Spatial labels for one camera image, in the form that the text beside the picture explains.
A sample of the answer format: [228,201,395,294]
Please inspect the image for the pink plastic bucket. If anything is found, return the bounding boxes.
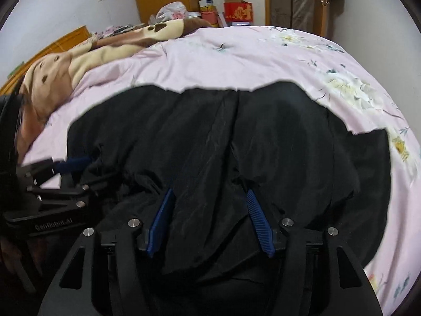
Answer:
[201,11,218,27]

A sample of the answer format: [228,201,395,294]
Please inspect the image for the white plastic bag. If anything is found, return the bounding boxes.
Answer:
[148,2,188,25]

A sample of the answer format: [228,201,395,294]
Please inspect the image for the pink floral duvet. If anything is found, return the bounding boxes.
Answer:
[24,26,420,315]

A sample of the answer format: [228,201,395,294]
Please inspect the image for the black puffer jacket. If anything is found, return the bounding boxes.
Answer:
[65,80,394,316]

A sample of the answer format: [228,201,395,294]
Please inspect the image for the brown dog print blanket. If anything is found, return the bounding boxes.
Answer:
[15,19,211,163]

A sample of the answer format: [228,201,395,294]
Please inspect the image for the red gift box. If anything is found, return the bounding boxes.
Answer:
[223,2,253,23]

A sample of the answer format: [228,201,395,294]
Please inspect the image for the wooden headboard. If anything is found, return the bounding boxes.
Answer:
[1,26,91,95]

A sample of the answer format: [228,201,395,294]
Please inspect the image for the wooden door frame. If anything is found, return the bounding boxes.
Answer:
[265,0,330,37]

